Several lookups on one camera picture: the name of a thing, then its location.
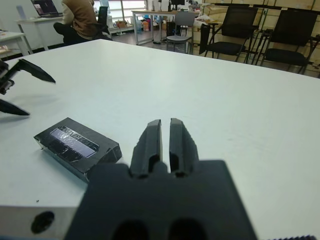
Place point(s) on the open cardboard box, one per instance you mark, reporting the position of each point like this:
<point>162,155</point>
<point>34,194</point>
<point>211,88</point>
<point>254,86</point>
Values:
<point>121,24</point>

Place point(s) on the black computer tower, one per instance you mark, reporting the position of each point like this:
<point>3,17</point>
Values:
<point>170,28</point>

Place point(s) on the window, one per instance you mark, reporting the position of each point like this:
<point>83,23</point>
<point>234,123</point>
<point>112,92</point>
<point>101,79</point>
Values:
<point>130,3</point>

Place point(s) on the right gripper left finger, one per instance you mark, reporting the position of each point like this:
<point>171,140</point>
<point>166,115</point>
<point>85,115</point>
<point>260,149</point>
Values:
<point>150,150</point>

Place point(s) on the colourful bags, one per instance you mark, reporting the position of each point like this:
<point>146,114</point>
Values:
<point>146,26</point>

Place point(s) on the open laptop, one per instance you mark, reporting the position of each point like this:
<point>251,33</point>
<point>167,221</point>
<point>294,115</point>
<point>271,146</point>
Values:
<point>46,7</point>

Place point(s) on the wooden desk with white legs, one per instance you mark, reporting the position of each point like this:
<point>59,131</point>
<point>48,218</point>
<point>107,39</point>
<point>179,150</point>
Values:
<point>137,30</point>

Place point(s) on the small cardboard box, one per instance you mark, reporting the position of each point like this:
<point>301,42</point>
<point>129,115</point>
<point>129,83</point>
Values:
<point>164,26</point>

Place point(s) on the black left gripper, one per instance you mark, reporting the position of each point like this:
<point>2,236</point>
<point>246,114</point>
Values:
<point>3,80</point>

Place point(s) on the wooden shipping crate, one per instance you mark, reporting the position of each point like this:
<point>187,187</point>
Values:
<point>217,10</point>

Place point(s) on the person in brown jacket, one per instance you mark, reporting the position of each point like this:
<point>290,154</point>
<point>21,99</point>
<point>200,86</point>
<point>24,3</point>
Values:
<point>80,15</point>

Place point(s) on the black office chair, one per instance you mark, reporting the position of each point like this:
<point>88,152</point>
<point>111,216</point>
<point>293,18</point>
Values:
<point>102,17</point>

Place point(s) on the white side table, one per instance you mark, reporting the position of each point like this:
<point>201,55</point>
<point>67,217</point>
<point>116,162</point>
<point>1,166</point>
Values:
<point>12,36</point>

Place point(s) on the grey plastic chair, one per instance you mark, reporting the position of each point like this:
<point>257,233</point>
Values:
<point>185,18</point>

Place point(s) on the blue water jug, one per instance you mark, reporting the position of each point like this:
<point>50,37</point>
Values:
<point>138,25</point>

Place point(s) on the black mesh chair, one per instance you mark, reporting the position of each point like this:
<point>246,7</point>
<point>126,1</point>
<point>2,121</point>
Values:
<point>240,18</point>
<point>292,25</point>

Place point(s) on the black box lid with window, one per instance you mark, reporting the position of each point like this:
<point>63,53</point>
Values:
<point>75,145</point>

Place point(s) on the white plastic bag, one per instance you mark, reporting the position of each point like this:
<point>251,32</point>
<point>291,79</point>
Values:
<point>203,20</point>

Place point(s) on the black computer monitor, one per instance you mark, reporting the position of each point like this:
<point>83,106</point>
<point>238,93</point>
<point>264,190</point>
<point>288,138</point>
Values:
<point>178,3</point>

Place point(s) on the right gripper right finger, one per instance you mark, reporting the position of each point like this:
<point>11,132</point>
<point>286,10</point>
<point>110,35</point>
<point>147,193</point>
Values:
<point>181,147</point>

